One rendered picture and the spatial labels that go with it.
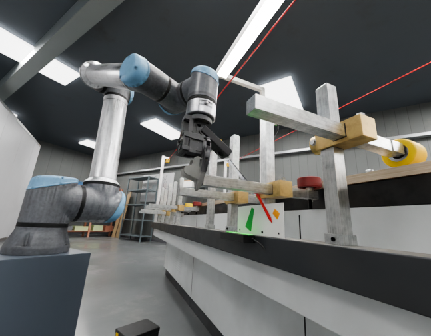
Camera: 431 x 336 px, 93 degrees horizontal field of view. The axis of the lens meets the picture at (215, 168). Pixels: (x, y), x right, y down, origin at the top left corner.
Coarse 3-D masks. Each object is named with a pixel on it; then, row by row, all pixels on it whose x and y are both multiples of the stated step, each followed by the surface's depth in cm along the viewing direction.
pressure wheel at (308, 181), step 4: (308, 176) 71; (312, 176) 71; (300, 180) 73; (304, 180) 72; (308, 180) 71; (312, 180) 70; (316, 180) 71; (320, 180) 72; (300, 184) 73; (304, 184) 71; (308, 184) 71; (312, 184) 70; (316, 184) 70; (320, 184) 71; (300, 188) 76; (304, 188) 76; (308, 188) 73; (312, 188) 73; (316, 188) 74; (308, 200) 73; (308, 204) 72
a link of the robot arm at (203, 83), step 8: (192, 72) 63; (200, 72) 61; (208, 72) 61; (192, 80) 62; (200, 80) 60; (208, 80) 60; (216, 80) 63; (184, 88) 64; (192, 88) 61; (200, 88) 59; (208, 88) 60; (216, 88) 63; (184, 96) 64; (192, 96) 60; (200, 96) 59; (208, 96) 59; (216, 96) 63
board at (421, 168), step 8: (392, 168) 55; (400, 168) 53; (408, 168) 52; (416, 168) 50; (424, 168) 49; (352, 176) 64; (360, 176) 62; (368, 176) 60; (376, 176) 58; (384, 176) 56; (392, 176) 54; (400, 176) 53; (408, 176) 52; (352, 184) 65; (216, 200) 156
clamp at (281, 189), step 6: (282, 180) 63; (276, 186) 63; (282, 186) 62; (288, 186) 63; (276, 192) 63; (282, 192) 62; (288, 192) 63; (264, 198) 69; (270, 198) 68; (276, 198) 67; (282, 198) 66
